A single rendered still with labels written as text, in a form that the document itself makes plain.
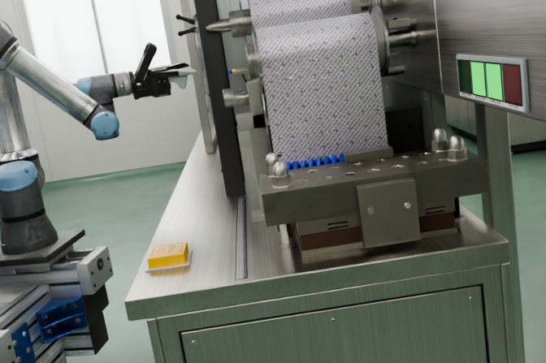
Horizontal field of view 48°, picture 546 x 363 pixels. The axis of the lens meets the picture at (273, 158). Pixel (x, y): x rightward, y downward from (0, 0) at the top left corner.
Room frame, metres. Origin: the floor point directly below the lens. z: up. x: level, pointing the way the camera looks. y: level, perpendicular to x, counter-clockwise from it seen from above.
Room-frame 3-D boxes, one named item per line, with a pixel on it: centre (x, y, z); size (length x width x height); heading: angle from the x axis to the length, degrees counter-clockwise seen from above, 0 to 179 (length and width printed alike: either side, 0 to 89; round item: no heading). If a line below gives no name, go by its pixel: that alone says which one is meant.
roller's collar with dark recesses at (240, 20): (1.54, 0.03, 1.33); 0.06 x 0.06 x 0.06; 1
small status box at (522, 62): (0.91, -0.33, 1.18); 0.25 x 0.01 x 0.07; 1
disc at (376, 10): (1.30, -0.26, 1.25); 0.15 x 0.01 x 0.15; 1
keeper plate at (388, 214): (1.03, -0.19, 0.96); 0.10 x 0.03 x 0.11; 91
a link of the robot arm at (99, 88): (1.87, 0.49, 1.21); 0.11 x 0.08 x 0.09; 105
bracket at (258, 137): (1.33, 0.04, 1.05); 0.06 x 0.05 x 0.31; 91
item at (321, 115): (1.24, -0.12, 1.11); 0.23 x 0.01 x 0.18; 91
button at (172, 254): (1.13, 0.23, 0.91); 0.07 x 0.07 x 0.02; 1
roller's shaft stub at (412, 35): (1.30, -0.30, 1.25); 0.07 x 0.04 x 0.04; 91
